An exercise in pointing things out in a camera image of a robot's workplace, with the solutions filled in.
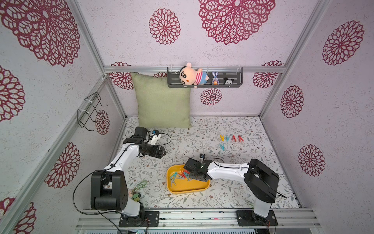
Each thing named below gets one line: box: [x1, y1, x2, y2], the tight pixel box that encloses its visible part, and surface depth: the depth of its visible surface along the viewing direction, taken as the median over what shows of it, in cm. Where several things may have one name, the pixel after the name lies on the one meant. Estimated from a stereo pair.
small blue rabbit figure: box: [211, 71, 220, 86], surface depth 93 cm
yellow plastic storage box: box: [166, 164, 211, 195], surface depth 86 cm
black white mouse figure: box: [224, 77, 235, 85], surface depth 94 cm
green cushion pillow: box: [130, 72, 192, 129], surface depth 99 cm
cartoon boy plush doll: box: [179, 62, 210, 89], surface depth 87 cm
